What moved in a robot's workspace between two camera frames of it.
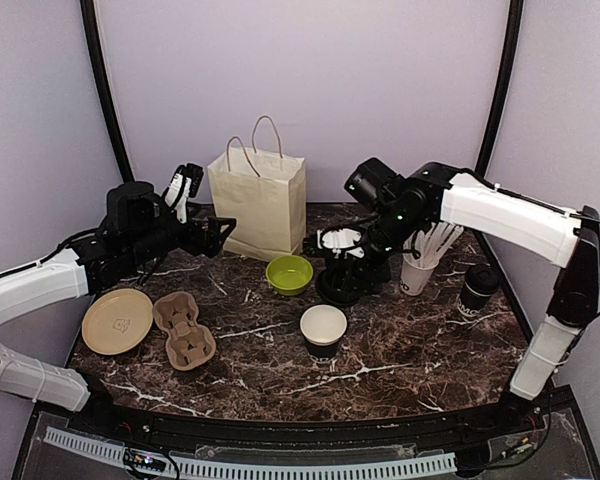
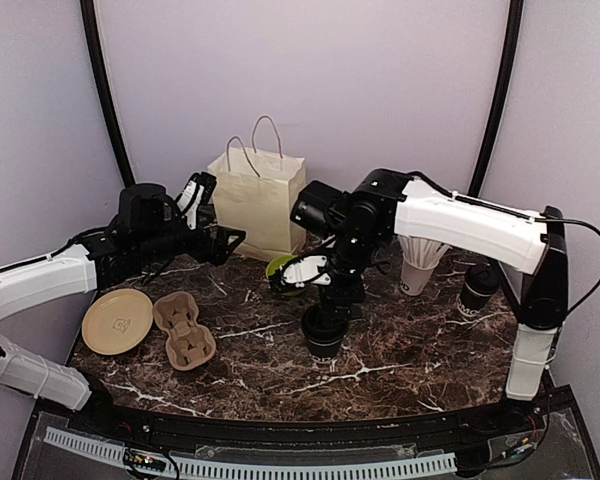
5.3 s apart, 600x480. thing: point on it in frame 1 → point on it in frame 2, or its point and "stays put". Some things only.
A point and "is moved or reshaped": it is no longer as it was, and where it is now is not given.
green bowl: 289,275 stays put
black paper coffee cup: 471,302 stays put
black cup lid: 482,279 stays put
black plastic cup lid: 338,287 is moved or reshaped
